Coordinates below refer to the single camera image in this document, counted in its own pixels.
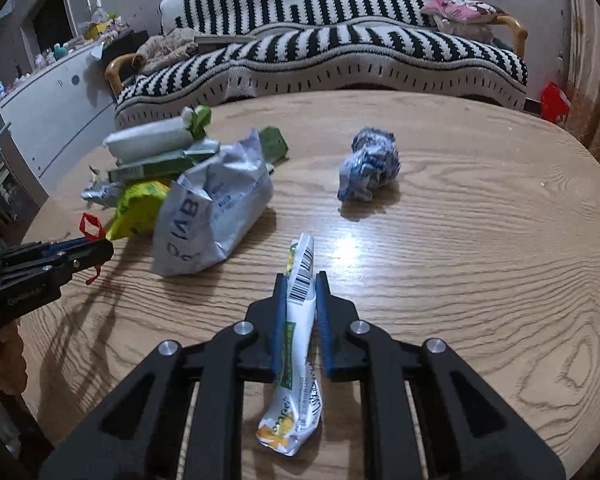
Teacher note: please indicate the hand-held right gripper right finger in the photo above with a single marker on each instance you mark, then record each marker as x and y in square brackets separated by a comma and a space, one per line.
[324, 330]

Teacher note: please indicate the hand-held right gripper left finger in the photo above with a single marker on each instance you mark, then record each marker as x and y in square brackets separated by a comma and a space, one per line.
[280, 320]

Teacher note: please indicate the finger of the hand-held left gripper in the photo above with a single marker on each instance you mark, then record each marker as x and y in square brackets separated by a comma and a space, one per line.
[55, 248]
[87, 255]

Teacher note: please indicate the white snack wrapper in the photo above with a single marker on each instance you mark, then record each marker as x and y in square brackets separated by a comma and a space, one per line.
[300, 310]

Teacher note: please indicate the red plastic strip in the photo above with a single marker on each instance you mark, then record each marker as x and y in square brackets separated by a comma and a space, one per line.
[93, 225]

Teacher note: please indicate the silver foil wrapper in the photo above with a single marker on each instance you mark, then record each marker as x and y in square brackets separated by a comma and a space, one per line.
[102, 192]

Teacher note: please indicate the yellow green wrapper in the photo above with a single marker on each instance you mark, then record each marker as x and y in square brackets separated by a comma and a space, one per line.
[135, 205]

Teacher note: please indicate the flat green box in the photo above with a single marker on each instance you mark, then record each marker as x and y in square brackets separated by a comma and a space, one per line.
[150, 169]

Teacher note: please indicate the white roll pack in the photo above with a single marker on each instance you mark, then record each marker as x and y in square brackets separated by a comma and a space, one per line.
[145, 140]

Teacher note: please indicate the white cabinet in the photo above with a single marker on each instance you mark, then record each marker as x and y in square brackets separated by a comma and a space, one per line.
[55, 105]

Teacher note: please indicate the pale green packet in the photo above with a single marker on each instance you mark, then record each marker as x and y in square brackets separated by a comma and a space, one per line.
[200, 147]

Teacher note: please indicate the crumpled blue white paper ball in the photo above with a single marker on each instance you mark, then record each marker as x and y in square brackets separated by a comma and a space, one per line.
[370, 165]

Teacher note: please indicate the clutter of small trinkets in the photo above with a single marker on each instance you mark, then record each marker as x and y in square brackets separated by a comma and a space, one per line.
[55, 50]

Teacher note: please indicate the black bag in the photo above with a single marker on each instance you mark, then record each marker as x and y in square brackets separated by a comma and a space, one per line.
[122, 45]

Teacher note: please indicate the beige plush cloth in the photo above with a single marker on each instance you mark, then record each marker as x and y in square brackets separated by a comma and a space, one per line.
[165, 49]

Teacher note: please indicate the clear plastic bottle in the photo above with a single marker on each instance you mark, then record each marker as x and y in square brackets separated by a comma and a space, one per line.
[99, 12]

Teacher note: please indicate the black white striped blanket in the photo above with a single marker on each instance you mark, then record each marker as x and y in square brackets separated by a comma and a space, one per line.
[330, 55]

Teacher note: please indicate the red bag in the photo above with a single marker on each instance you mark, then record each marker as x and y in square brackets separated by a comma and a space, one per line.
[555, 102]

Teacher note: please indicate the pink pillow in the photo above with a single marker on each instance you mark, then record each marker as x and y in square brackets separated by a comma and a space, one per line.
[460, 10]

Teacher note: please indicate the sofa with wooden armrests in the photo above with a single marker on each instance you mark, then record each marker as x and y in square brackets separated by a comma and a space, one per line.
[518, 27]

